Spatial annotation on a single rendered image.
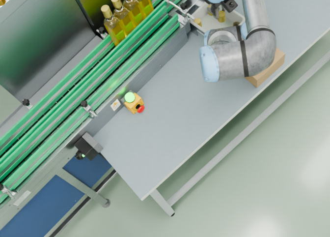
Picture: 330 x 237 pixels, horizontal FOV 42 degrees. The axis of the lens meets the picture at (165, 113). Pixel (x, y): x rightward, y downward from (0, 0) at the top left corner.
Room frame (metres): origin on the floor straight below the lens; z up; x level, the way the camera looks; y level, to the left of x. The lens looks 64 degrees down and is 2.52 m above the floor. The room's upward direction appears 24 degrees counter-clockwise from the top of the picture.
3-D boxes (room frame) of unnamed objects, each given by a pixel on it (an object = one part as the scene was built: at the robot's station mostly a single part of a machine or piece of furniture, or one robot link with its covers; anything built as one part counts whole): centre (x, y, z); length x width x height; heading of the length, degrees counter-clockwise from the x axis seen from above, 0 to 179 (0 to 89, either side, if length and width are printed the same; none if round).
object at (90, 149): (0.84, 0.37, 0.79); 0.08 x 0.08 x 0.08; 24
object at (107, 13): (1.19, 0.05, 1.14); 0.04 x 0.04 x 0.04
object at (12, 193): (0.72, 0.70, 0.94); 0.07 x 0.04 x 0.13; 24
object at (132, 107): (0.95, 0.11, 0.79); 0.07 x 0.07 x 0.07; 24
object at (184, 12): (1.19, -0.25, 0.95); 0.17 x 0.03 x 0.12; 24
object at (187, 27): (1.21, -0.24, 0.85); 0.09 x 0.04 x 0.07; 24
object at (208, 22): (1.15, -0.40, 0.80); 0.22 x 0.17 x 0.09; 24
